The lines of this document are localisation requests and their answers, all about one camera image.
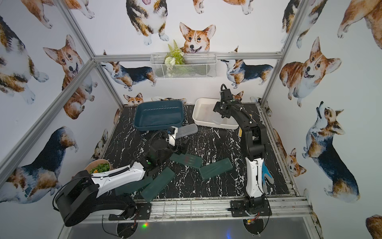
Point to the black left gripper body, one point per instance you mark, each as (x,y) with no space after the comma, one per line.
(178,146)

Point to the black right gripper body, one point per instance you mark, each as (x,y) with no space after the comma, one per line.
(218,107)

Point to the clear pencil case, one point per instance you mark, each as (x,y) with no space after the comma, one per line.
(185,130)

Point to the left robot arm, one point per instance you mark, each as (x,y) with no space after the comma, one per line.
(92,194)

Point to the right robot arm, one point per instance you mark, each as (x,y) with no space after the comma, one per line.
(252,144)

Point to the white plastic storage box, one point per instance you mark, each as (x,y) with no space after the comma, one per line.
(204,115)

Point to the dark green pencil case centre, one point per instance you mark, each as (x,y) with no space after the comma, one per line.
(187,160)

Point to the teal plastic storage box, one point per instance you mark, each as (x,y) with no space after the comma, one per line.
(159,115)

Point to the dark green pencil case front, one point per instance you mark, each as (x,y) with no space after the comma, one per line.
(157,185)

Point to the dark green pencil case front-left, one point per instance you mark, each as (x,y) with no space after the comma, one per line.
(132,187)

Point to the dark green pencil case right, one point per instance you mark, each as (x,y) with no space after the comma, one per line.
(215,169)

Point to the bowl with green salad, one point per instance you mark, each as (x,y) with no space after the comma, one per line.
(98,166)

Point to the artificial fern plant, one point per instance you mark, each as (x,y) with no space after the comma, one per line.
(174,56)

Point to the blue grey work glove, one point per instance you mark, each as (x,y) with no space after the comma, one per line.
(266,176)

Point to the white wire wall basket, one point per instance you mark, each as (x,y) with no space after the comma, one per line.
(188,66)

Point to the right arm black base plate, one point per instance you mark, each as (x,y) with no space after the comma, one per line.
(239,208)

